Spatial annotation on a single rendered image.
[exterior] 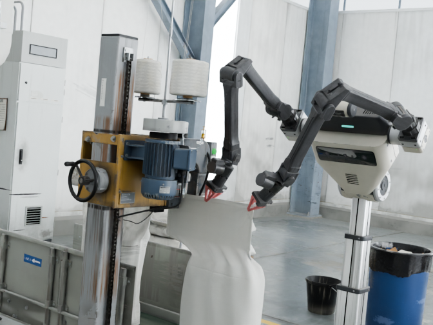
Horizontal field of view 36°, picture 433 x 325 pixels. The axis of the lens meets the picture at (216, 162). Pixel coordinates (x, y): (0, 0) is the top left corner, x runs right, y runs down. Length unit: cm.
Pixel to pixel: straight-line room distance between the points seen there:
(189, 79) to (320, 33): 906
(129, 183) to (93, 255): 35
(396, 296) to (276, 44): 681
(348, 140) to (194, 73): 77
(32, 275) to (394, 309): 257
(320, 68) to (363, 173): 866
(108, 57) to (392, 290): 287
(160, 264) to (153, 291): 16
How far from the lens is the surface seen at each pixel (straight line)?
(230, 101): 290
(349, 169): 317
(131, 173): 290
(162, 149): 276
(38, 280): 367
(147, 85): 305
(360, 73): 1166
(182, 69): 288
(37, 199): 695
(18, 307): 381
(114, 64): 289
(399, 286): 495
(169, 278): 369
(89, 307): 301
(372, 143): 304
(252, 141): 1064
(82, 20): 799
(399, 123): 285
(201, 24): 916
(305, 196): 1176
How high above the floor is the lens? 140
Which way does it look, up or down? 3 degrees down
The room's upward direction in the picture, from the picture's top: 5 degrees clockwise
